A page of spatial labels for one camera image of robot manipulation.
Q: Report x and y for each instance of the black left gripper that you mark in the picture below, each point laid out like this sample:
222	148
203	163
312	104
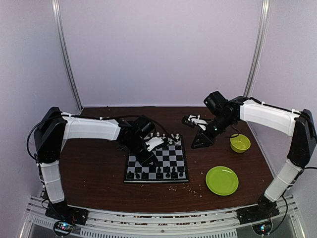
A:
150	158

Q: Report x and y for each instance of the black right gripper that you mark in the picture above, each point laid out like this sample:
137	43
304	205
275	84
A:
207	140

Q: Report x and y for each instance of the black bishop piece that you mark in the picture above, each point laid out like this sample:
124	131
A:
143	175
167	172

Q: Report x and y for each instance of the black king piece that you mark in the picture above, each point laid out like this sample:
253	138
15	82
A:
159	174

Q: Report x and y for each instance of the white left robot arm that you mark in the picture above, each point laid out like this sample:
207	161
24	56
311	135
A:
57	127

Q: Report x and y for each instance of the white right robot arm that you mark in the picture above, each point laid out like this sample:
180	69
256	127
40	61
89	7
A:
295	130

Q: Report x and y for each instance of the black and white chessboard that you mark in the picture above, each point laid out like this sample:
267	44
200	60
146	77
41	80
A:
170	155

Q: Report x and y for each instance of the green bowl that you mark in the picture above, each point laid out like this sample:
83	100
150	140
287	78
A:
239	143

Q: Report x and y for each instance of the green plate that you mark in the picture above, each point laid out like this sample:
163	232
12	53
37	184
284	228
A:
222	181

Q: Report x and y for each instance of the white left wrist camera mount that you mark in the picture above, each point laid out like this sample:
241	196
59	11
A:
153	143

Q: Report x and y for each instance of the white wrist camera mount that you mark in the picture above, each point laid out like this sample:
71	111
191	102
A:
153	143
197	121

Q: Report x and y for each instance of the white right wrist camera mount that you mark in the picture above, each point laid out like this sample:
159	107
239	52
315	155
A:
197	121

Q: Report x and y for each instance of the front aluminium rail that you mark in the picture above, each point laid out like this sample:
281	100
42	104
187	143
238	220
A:
221	223

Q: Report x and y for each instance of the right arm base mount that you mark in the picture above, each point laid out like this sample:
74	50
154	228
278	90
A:
260	214

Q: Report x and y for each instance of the right aluminium frame post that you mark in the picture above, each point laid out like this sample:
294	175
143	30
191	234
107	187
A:
260	41

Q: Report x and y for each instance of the aluminium frame post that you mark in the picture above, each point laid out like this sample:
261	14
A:
65	55
260	41

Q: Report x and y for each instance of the left aluminium frame post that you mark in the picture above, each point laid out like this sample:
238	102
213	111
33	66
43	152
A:
65	55

